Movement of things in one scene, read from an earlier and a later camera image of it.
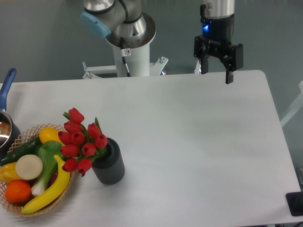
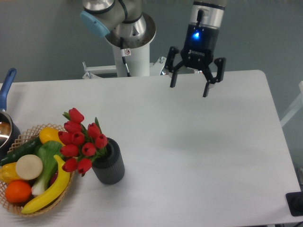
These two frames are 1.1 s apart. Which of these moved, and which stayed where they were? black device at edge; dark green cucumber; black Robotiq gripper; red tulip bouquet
Moved: black Robotiq gripper
Stayed: red tulip bouquet; dark green cucumber; black device at edge
